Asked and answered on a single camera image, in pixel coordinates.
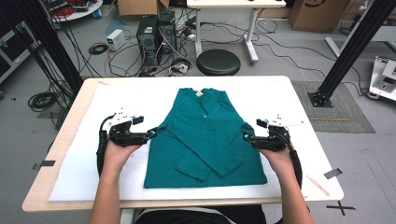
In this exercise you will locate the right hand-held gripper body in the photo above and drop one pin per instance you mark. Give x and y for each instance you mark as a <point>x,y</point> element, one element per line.
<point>277,140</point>

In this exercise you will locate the small cardboard box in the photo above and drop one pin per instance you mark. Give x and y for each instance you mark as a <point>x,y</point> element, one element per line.
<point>137,6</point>

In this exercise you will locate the white power strip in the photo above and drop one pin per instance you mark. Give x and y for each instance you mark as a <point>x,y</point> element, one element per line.
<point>183,68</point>

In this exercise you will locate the black aluminium column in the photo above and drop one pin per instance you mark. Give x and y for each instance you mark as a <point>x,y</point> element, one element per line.
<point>348,53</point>
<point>53,46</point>

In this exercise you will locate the large cardboard box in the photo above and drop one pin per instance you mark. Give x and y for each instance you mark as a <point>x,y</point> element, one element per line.
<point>317,14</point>

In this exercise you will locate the person's right hand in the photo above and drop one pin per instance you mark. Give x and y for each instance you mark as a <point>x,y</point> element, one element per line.
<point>281,163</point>

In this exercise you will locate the grey floor mat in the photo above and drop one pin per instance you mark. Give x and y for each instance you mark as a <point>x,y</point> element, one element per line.
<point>342,105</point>

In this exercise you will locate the round white table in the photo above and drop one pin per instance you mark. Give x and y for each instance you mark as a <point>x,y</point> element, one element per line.
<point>77,14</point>

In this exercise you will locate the black tape piece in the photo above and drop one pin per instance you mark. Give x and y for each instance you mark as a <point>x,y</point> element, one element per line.
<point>45,163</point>
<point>333,173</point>

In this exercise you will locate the white foam mat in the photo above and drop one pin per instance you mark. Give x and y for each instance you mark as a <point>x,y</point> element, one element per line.
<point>81,168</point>

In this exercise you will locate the white flat device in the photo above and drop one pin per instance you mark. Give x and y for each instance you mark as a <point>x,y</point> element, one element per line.
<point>384,81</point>

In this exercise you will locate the person's left hand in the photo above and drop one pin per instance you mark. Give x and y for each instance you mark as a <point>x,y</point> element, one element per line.
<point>116,160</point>

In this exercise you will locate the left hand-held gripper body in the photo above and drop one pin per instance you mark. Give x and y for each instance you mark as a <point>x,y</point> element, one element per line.
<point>124,137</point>

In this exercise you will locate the black computer tower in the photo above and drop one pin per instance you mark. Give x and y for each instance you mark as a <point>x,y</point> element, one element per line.
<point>148,37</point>
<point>168,34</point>

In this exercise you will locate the black round stool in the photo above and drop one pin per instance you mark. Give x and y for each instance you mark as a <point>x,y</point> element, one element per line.
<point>218,62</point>

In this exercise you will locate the person's dark clothing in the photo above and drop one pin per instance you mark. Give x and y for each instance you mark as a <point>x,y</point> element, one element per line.
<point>199,217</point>

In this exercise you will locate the teal long-sleeved shirt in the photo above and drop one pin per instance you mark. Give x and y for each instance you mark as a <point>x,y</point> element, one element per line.
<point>205,140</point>

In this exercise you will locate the small white box device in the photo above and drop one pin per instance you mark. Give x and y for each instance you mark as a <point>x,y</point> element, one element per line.
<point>115,39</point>

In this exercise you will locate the white desk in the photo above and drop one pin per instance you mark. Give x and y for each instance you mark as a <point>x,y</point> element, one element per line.
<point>236,3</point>

